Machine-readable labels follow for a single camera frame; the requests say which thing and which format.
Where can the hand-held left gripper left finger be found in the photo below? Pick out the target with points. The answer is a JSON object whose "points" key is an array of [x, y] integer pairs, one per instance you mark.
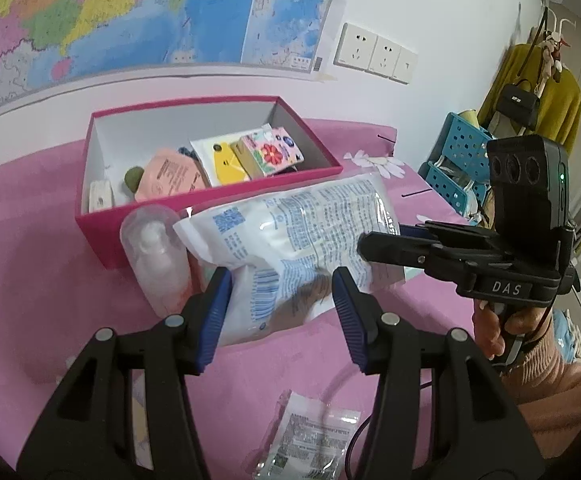
{"points": [[215, 315]]}

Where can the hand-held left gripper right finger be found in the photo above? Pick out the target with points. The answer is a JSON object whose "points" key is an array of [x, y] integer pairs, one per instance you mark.
{"points": [[348, 315]]}

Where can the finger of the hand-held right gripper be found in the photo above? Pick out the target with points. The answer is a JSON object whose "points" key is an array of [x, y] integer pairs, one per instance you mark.
{"points": [[390, 250], [413, 231]]}

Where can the large white plastic packet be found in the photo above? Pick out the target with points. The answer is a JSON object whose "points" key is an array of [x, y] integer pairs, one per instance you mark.
{"points": [[295, 230]]}

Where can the pink cardboard box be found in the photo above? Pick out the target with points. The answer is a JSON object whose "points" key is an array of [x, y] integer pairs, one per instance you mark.
{"points": [[105, 240]]}

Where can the pink face mask packet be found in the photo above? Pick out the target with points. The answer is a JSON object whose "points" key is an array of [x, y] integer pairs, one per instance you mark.
{"points": [[170, 175]]}

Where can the white and yellow packet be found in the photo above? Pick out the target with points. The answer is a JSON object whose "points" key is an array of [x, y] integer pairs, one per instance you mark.
{"points": [[225, 162]]}

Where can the floral tissue pack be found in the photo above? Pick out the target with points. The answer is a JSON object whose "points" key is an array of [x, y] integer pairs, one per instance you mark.
{"points": [[268, 152]]}

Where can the green frog plush toy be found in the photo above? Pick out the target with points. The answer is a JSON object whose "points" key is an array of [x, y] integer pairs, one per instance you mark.
{"points": [[131, 180]]}

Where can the person's right forearm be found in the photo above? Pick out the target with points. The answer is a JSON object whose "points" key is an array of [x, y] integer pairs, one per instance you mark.
{"points": [[555, 390]]}

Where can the person's right hand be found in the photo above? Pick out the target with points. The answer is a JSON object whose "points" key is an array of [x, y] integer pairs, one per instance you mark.
{"points": [[485, 330]]}

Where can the white lotion pump bottle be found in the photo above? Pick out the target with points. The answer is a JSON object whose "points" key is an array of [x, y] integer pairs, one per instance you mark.
{"points": [[160, 270]]}

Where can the blue plastic rack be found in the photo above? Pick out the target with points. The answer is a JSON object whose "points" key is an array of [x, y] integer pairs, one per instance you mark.
{"points": [[463, 142]]}

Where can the black handbag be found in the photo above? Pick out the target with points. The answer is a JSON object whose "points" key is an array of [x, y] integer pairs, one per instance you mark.
{"points": [[518, 102]]}

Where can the yellow garment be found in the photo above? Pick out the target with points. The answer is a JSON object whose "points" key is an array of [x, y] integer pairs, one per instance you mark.
{"points": [[560, 105]]}

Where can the small clear plastic packet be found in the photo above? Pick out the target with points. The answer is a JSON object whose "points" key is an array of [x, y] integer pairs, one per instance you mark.
{"points": [[310, 435]]}

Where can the hanging plush ornament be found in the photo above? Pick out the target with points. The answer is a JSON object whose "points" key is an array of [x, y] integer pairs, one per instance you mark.
{"points": [[553, 55]]}

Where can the white coat rack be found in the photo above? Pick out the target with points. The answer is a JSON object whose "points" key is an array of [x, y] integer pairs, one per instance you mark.
{"points": [[563, 24]]}

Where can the pink printed tablecloth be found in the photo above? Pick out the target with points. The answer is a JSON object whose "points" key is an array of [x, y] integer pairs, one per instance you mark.
{"points": [[30, 240]]}

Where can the white wall socket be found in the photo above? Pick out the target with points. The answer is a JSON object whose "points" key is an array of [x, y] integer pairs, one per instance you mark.
{"points": [[385, 55], [355, 45]]}

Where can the wall map poster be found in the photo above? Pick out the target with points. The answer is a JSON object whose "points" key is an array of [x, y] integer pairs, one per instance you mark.
{"points": [[120, 10]]}

